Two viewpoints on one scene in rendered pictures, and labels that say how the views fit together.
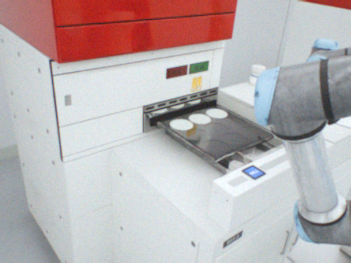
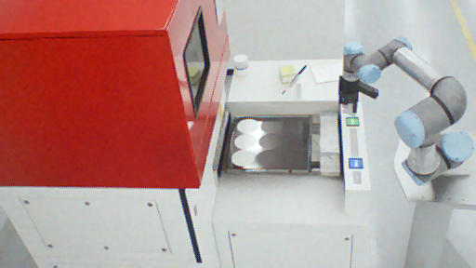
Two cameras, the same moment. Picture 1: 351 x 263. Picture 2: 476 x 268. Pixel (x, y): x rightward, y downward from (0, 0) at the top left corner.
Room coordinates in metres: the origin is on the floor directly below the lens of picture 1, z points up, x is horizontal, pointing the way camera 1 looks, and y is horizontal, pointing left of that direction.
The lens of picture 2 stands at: (0.02, 1.00, 2.45)
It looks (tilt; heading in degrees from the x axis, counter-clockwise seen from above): 41 degrees down; 323
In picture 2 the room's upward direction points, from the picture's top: 8 degrees counter-clockwise
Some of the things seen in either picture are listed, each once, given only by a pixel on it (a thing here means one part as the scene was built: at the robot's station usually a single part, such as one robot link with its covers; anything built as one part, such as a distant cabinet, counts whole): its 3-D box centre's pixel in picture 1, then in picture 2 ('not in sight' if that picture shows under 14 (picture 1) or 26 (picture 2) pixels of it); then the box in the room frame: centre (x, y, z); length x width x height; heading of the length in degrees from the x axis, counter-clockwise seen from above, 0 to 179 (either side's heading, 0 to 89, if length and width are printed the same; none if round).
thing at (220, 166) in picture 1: (203, 155); (282, 170); (1.19, -0.11, 0.84); 0.50 x 0.02 x 0.03; 41
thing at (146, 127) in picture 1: (182, 111); (222, 144); (1.46, -0.01, 0.89); 0.44 x 0.02 x 0.10; 131
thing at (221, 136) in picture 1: (216, 129); (269, 141); (1.31, -0.16, 0.90); 0.34 x 0.34 x 0.01; 41
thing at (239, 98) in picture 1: (288, 117); (294, 90); (1.49, -0.51, 0.89); 0.62 x 0.35 x 0.14; 41
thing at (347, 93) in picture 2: not in sight; (349, 88); (1.10, -0.43, 1.14); 0.09 x 0.08 x 0.12; 41
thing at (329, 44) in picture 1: (322, 57); (353, 57); (1.09, -0.43, 1.30); 0.09 x 0.08 x 0.11; 156
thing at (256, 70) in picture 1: (256, 75); (241, 66); (1.73, -0.38, 1.01); 0.07 x 0.07 x 0.10
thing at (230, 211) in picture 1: (275, 177); (353, 154); (1.00, -0.35, 0.89); 0.55 x 0.09 x 0.14; 131
